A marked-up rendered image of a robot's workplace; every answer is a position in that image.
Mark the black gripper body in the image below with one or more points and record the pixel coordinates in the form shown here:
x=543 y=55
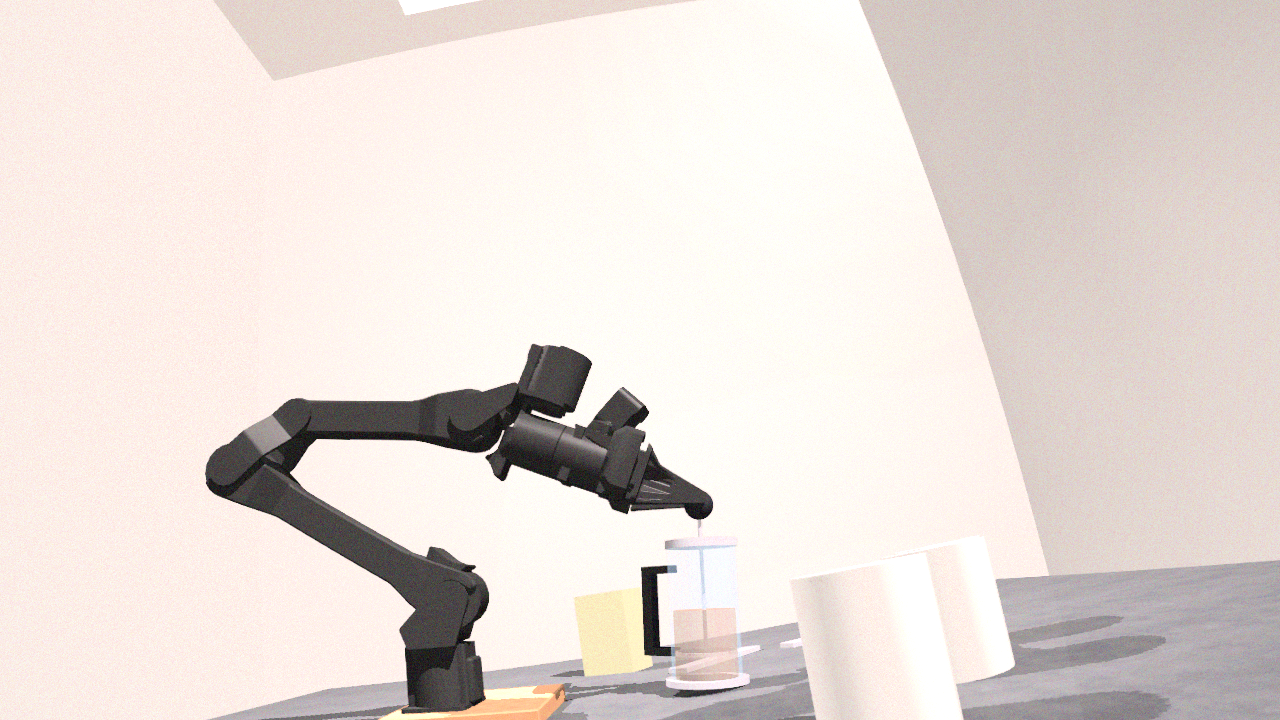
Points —
x=610 y=473

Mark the glass french press with black knob plunger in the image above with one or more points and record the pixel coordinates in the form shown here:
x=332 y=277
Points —
x=703 y=609

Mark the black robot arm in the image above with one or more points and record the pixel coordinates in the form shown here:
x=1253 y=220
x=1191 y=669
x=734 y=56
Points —
x=443 y=672

